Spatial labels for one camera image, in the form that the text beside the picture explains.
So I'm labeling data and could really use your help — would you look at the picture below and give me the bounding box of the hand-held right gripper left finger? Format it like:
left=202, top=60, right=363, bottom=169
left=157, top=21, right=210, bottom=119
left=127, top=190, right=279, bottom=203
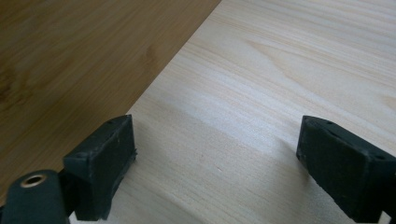
left=63, top=114, right=137, bottom=222

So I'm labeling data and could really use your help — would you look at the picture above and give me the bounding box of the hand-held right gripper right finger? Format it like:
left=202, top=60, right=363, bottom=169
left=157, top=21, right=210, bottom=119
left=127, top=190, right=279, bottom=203
left=295, top=115, right=396, bottom=224

